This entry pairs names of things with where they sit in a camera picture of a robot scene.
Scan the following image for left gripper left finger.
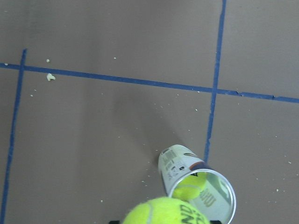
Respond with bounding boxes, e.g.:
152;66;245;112
109;220;120;224

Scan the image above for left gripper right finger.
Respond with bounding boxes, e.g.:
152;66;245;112
210;220;222;224

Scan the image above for yellow tennis ball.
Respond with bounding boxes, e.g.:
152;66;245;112
172;172;206;201
122;197;210;224

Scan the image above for clear Wilson tennis ball can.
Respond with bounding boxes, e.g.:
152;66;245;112
158;145;236;224

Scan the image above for yellow tennis ball inside can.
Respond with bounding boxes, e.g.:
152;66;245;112
172;172;206;201

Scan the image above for brown paper table cover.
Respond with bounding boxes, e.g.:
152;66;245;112
0;0;299;224

